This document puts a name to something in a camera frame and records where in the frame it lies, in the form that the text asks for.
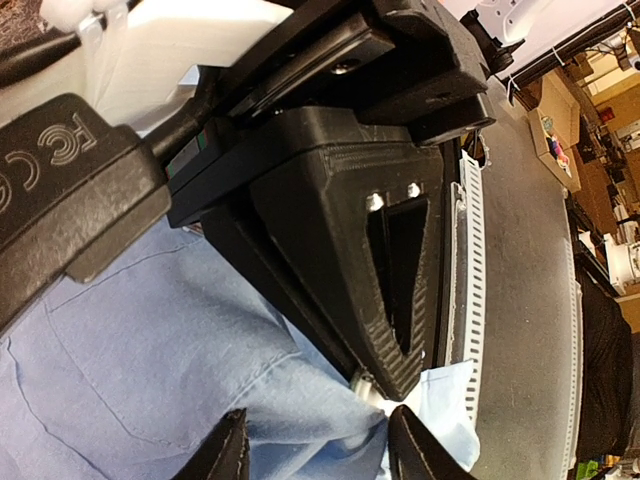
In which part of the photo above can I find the white slotted cable duct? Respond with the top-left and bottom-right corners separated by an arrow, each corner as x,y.
446,152 -> 583,479

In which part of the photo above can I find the operator in dark shirt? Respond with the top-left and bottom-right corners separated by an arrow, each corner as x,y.
576,270 -> 639,462

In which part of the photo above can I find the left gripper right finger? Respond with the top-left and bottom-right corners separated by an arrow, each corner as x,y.
388,404 -> 474,480

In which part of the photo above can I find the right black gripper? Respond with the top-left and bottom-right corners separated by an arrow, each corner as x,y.
164,1 -> 493,227

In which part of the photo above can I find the black front rail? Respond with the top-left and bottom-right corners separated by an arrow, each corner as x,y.
433,138 -> 461,367

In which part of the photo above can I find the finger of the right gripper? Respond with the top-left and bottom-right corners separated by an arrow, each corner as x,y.
201,199 -> 358,380
249,107 -> 445,401

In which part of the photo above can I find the round floral brooch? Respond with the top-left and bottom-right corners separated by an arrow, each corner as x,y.
350,370 -> 384,408

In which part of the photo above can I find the light blue shirt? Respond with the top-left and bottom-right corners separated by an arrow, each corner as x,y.
0,219 -> 484,480

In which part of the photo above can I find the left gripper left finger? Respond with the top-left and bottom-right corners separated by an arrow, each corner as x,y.
172,409 -> 250,480

